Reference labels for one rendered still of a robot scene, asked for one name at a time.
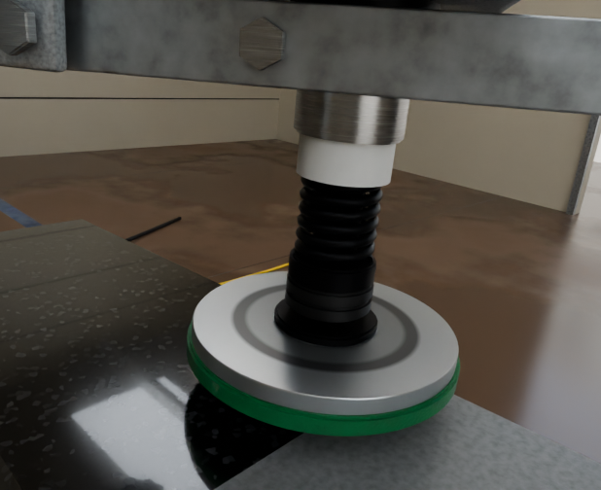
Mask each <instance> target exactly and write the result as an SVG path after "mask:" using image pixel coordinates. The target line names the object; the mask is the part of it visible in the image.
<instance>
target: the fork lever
mask: <svg viewBox="0 0 601 490"><path fill-rule="evenodd" d="M64 3H65V26H66V50H67V68H66V70H71V71H83V72H94V73H105V74H117V75H128V76H139V77H151V78H163V79H173V80H185V81H197V82H208V83H219V84H231V85H243V86H253V87H265V88H286V89H298V90H310V91H321V92H332V93H344V94H355V95H366V96H378V97H389V98H401V99H412V100H423V101H435V102H446V103H458V104H469V105H480V106H492V107H503V108H515V109H526V110H537V111H549V112H560V113H571V114H583V115H594V116H601V18H587V17H553V16H536V15H519V14H501V13H485V12H467V11H450V10H433V9H415V8H398V7H381V6H364V5H346V4H330V3H312V2H295V1H278V0H64ZM36 43H37V34H36V22H35V13H34V12H33V11H31V10H30V9H29V8H27V7H26V6H24V5H23V4H22V3H20V2H19V1H18V0H0V50H2V51H3V52H4V53H6V54H8V55H19V54H20V53H22V52H24V51H25V50H27V49H29V48H30V47H32V46H33V45H35V44H36Z"/></svg>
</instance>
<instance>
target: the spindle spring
mask: <svg viewBox="0 0 601 490"><path fill-rule="evenodd" d="M300 180H301V182H302V184H303V185H304V187H302V188H301V190H300V197H301V198H302V201H300V203H299V207H298V208H299V209H300V211H301V213H300V214H299V215H298V216H297V219H298V224H299V225H300V226H299V227H298V228H297V230H296V235H297V237H298V239H297V241H296V242H295V249H296V251H297V252H299V253H300V254H301V255H303V256H304V257H306V258H309V259H312V260H315V261H318V262H324V263H353V262H358V261H361V260H364V261H372V262H373V257H372V253H373V252H374V247H375V244H374V240H375V239H376V237H377V233H376V228H377V226H378V222H379V219H378V217H377V215H378V213H379V212H380V210H381V206H380V203H379V201H380V200H381V198H382V196H383V192H382V189H381V188H382V187H374V188H354V187H344V186H336V185H330V184H324V183H320V182H316V181H312V180H309V179H306V178H303V177H301V179H300ZM318 191H322V192H328V193H365V195H359V196H336V195H327V194H321V193H318ZM367 193H370V194H367ZM316 205H320V206H325V207H333V208H362V207H363V210H357V211H334V210H326V209H321V208H317V207H316ZM368 206H369V208H368ZM315 219H318V220H324V221H331V222H360V221H361V223H360V224H353V225H334V224H326V223H320V222H316V221H313V220H315ZM311 232H315V233H319V234H325V235H332V236H354V235H359V237H354V238H328V237H322V236H318V235H314V234H311ZM307 245H311V246H315V247H320V248H326V249H336V250H347V249H357V250H355V251H348V252H331V251H323V250H318V249H314V248H311V247H309V246H307Z"/></svg>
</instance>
